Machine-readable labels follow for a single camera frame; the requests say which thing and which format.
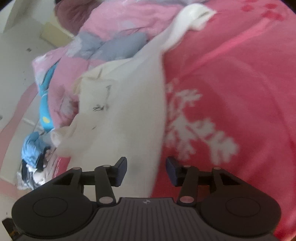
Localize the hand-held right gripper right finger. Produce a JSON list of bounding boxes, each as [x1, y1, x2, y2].
[[166, 156, 242, 205]]

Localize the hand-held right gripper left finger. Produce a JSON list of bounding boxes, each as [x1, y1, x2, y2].
[[50, 156, 127, 205]]

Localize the white fluffy sweater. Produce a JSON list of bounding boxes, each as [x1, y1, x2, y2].
[[50, 3, 218, 197]]

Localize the black folded garment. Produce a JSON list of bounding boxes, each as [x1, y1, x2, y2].
[[21, 146, 52, 179]]

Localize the cream folded garments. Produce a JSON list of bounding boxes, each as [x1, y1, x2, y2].
[[16, 160, 56, 190]]

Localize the blue quilt with yellow dots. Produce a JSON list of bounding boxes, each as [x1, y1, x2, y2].
[[37, 62, 58, 133]]

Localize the pink floral bed blanket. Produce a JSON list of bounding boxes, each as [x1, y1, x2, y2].
[[150, 0, 296, 239]]

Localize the pink grey floral quilt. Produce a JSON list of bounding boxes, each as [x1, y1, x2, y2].
[[32, 0, 192, 130]]

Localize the cream wardrobe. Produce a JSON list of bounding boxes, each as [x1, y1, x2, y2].
[[40, 21, 74, 49]]

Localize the purple garment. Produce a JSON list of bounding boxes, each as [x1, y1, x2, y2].
[[54, 0, 100, 35]]

